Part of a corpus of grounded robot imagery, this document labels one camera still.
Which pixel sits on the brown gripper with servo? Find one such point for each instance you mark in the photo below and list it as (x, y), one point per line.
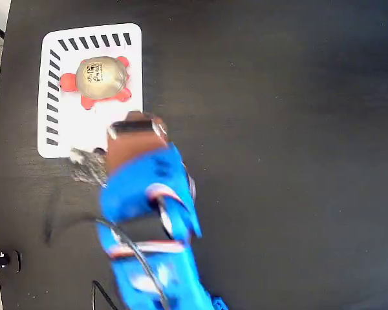
(133, 151)

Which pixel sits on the red turtle toy golden shell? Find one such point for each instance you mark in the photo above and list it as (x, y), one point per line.
(100, 77)

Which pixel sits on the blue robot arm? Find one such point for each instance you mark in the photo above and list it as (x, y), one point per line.
(161, 264)

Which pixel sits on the white slotted tray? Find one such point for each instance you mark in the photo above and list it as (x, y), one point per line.
(81, 129)

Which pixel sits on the black table clamp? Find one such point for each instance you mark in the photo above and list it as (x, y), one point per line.
(6, 260)

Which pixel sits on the small camera circuit board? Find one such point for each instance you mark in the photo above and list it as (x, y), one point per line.
(89, 166)

